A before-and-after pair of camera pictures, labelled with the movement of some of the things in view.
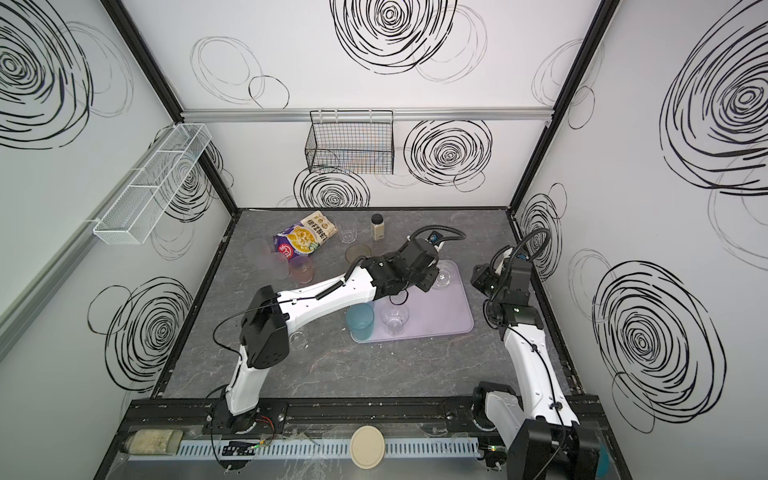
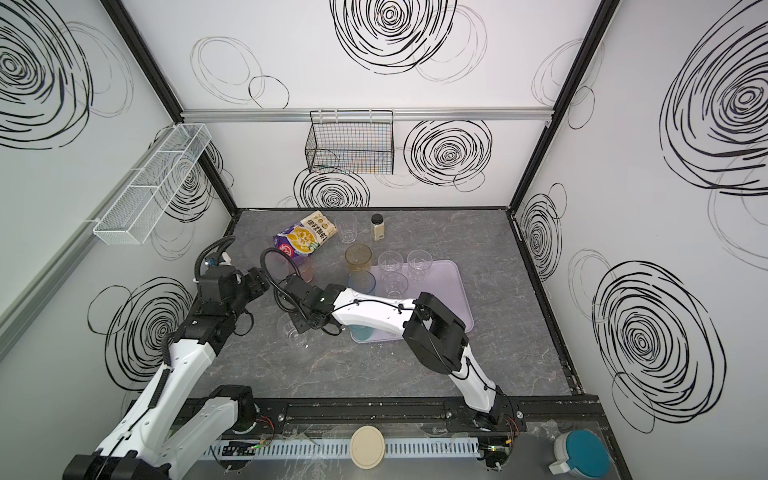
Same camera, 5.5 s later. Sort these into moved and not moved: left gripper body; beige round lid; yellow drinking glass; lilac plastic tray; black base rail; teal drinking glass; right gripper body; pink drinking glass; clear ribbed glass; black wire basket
Moved: right gripper body; left gripper body
Not moved: lilac plastic tray; yellow drinking glass; black base rail; beige round lid; black wire basket; pink drinking glass; clear ribbed glass; teal drinking glass
